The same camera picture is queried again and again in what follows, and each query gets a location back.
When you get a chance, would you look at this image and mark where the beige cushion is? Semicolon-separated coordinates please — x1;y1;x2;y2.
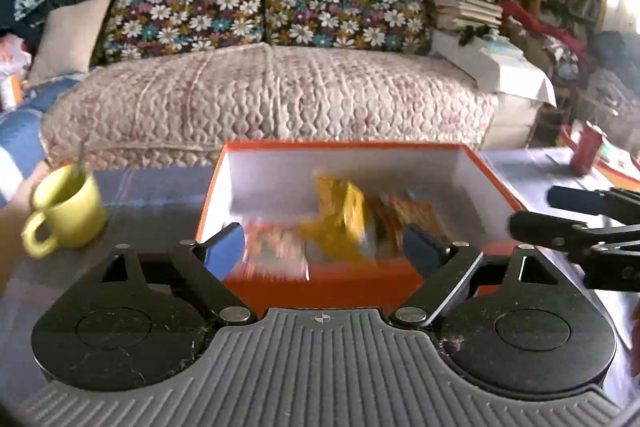
27;0;113;85

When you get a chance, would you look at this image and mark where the orange snack packet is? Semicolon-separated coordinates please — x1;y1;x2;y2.
375;191;453;258
242;218;312;281

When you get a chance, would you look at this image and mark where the orange cardboard box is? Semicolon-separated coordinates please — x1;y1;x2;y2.
194;141;526;315

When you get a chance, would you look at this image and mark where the yellow-green mug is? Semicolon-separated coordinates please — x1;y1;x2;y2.
21;164;108;258

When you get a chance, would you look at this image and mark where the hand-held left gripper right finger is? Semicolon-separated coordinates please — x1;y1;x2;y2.
392;224;561;327

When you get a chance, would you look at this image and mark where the white box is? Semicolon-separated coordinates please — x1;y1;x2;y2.
431;29;531;90

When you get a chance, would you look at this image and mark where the blue white blanket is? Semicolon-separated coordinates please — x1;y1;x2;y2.
0;74;88;208

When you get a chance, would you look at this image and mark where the yellow snack packet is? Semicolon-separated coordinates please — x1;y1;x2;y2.
297;174;379;264

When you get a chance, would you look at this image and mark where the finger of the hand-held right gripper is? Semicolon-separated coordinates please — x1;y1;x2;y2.
547;186;640;224
507;211;640;293

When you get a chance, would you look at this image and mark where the stack of books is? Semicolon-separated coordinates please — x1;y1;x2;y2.
432;0;503;32

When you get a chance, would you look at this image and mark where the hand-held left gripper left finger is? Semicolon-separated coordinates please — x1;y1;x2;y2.
102;223;252;324

